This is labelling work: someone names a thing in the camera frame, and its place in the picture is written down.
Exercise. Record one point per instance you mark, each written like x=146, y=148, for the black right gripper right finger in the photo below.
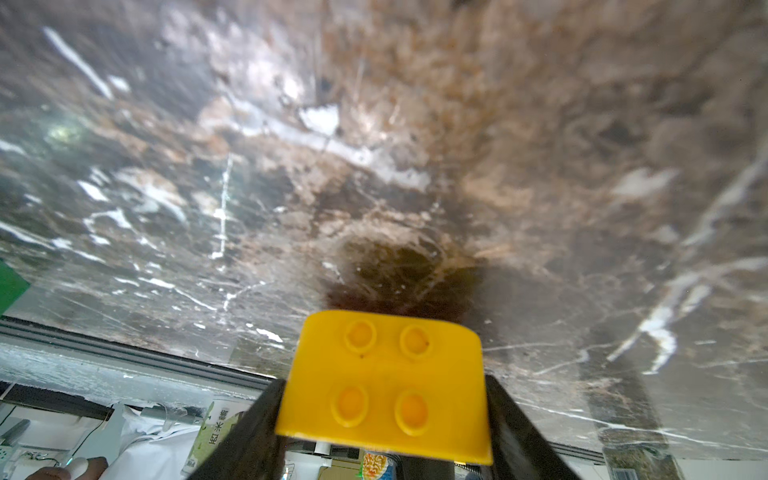
x=519, y=450

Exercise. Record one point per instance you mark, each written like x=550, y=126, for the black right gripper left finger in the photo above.
x=253, y=449

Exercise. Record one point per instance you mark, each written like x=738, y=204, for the yellow long lego brick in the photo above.
x=402, y=385

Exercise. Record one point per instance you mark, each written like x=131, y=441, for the green square lego brick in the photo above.
x=12, y=287

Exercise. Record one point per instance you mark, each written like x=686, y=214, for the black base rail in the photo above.
x=411, y=467

